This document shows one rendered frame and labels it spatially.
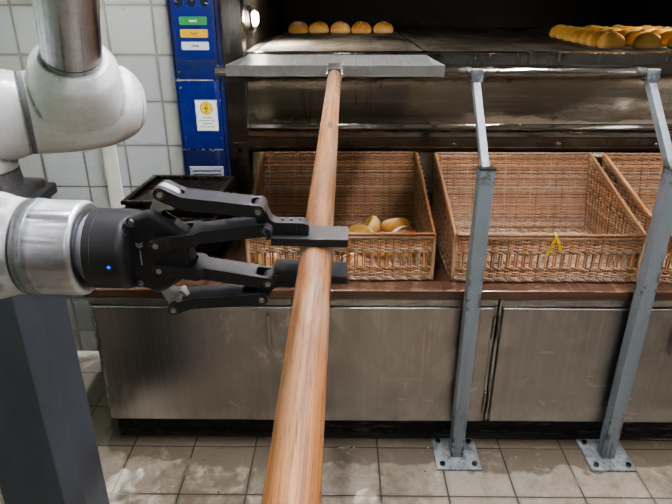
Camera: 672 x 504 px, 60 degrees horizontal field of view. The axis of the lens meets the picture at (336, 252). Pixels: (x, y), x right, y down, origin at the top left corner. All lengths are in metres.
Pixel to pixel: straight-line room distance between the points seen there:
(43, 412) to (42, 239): 0.87
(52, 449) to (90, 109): 0.73
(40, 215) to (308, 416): 0.33
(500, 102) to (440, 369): 0.93
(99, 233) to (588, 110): 1.89
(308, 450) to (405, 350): 1.48
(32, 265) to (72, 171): 1.77
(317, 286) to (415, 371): 1.40
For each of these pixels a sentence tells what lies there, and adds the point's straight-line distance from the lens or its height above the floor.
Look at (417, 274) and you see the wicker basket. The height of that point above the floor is 0.60.
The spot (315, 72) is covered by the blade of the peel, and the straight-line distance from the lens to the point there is 1.53.
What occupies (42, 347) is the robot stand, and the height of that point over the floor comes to 0.71.
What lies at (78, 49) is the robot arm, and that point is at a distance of 1.10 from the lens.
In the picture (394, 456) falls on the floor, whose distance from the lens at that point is 1.99.
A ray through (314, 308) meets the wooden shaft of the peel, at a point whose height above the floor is 1.14.
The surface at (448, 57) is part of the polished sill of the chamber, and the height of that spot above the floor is 1.16.
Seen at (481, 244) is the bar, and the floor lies 0.75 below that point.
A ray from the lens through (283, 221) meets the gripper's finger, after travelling 0.53.
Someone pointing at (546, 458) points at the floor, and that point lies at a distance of 2.09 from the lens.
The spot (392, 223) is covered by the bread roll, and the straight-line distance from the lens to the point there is 2.00.
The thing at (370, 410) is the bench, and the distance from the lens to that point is 1.92.
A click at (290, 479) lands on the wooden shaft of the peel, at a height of 1.14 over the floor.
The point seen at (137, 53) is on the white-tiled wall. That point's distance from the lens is 2.15.
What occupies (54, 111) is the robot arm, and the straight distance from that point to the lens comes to 1.17.
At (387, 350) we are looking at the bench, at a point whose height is 0.37.
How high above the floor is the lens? 1.36
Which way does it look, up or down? 24 degrees down
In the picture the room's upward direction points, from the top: straight up
